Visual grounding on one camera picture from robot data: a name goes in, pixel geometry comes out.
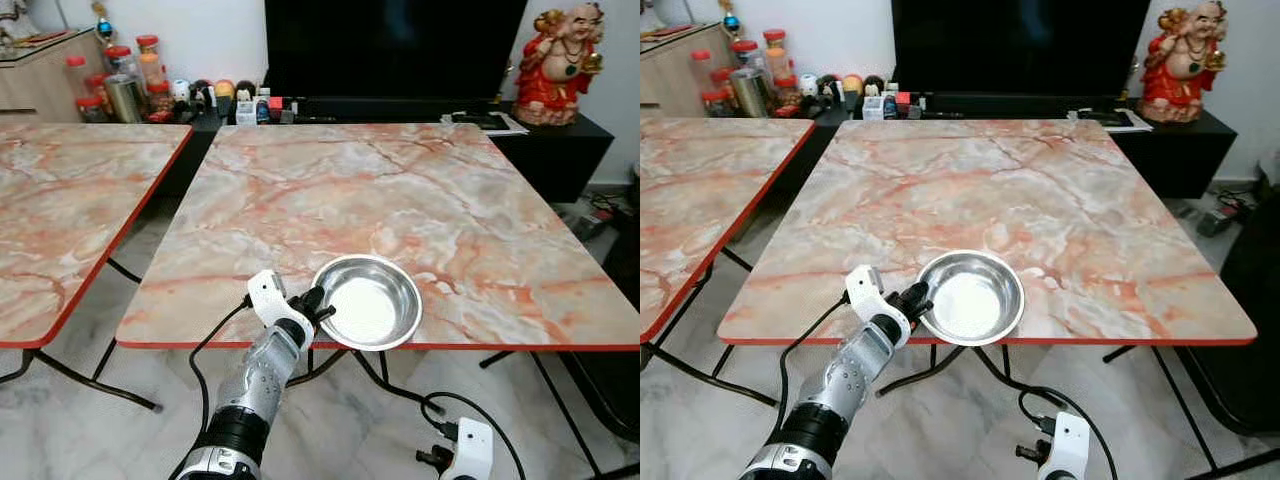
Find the light wooden cabinet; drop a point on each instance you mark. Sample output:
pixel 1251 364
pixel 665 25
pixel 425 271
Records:
pixel 35 90
pixel 665 85

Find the black metal table frame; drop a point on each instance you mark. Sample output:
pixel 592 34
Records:
pixel 720 377
pixel 100 381
pixel 1185 410

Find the wide shallow steel plate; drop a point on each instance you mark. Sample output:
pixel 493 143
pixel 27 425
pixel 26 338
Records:
pixel 367 303
pixel 972 297

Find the grey floor power strip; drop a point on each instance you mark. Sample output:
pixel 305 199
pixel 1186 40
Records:
pixel 592 225
pixel 1213 222

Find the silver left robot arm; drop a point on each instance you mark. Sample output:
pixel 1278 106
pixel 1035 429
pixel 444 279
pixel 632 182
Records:
pixel 845 385
pixel 255 385

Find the yellow plush toy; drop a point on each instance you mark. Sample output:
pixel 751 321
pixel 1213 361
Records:
pixel 224 89
pixel 852 84

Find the orange filled red lidded jar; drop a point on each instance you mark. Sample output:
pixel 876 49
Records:
pixel 150 58
pixel 776 53

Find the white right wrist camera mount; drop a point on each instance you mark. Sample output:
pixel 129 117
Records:
pixel 1070 445
pixel 475 450

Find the slim red capped bottle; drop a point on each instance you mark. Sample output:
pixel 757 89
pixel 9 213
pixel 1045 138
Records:
pixel 75 72
pixel 700 68

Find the black flat television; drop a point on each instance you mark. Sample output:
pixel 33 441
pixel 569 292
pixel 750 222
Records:
pixel 395 45
pixel 1020 42

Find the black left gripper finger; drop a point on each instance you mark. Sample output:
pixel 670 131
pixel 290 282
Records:
pixel 925 309
pixel 320 293
pixel 921 290
pixel 326 313

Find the black furniture piece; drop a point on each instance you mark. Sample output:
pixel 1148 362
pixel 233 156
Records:
pixel 1250 330
pixel 622 380

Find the wide red lidded jar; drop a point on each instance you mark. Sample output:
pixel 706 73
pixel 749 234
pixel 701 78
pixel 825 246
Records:
pixel 119 58
pixel 745 53

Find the red laughing Buddha statue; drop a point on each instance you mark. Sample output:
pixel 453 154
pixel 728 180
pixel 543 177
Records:
pixel 1185 70
pixel 560 75

